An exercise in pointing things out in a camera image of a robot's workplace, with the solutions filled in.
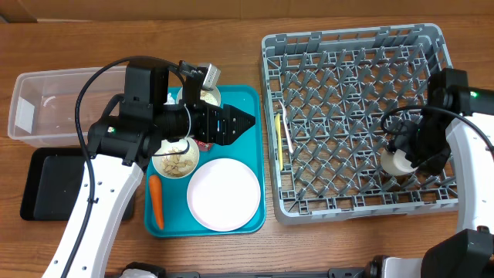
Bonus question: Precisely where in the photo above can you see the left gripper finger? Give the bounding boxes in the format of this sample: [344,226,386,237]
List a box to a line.
[229,106,255,126]
[227,122,255,144]

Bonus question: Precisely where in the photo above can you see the white cup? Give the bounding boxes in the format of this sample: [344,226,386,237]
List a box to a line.
[381,149,417,176]

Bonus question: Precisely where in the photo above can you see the yellow plastic spoon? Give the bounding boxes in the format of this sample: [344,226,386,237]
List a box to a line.
[274,114,284,171]

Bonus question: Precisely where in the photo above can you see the green bowl with nuts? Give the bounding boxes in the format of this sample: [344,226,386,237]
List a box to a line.
[151,138,200,179]

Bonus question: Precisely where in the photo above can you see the pink round plate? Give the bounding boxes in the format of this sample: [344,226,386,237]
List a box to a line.
[187,158,261,232]

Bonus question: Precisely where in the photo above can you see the orange carrot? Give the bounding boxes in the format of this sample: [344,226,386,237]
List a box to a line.
[148,175,164,230]

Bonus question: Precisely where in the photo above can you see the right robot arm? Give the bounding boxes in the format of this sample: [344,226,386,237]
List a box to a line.
[363,68,493,277]

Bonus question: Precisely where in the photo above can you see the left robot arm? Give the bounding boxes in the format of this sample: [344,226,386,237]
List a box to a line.
[43,57,259,277]

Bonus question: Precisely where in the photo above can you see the grey dishwasher rack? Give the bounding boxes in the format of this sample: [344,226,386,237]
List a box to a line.
[261,24,458,225]

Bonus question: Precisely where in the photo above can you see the red snack wrapper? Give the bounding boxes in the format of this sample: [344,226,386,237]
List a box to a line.
[195,140,213,152]

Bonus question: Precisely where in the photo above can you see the grey bowl with rice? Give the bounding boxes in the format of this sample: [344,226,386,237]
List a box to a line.
[200,87,221,107]

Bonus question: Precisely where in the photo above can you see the crumpled white napkin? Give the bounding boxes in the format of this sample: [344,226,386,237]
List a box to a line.
[166,93,175,105]

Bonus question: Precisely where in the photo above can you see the teal plastic tray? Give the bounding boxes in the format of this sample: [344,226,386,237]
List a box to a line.
[144,85,266,238]

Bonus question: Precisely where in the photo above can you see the black plastic tray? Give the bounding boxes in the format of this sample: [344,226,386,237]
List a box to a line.
[19,147,136,222]

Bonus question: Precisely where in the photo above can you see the clear plastic bin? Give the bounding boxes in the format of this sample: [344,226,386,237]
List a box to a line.
[8,66,126,147]

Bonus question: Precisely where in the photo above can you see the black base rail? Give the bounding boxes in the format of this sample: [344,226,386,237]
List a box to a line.
[92,262,437,278]

